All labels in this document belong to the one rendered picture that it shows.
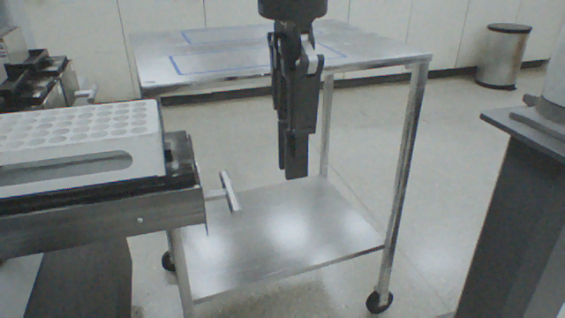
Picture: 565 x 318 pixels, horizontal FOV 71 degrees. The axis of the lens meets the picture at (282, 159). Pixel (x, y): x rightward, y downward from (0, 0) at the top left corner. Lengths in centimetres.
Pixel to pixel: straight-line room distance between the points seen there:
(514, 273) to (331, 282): 61
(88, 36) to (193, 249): 191
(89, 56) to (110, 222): 242
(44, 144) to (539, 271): 96
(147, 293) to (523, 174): 115
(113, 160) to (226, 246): 69
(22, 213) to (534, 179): 87
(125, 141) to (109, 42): 239
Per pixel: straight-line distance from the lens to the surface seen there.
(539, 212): 96
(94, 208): 43
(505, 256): 107
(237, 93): 298
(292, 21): 42
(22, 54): 96
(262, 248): 113
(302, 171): 51
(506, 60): 351
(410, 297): 144
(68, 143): 42
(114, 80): 285
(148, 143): 41
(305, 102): 43
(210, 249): 114
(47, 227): 45
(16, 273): 54
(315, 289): 141
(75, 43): 282
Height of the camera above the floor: 103
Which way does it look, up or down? 29 degrees down
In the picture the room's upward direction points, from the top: straight up
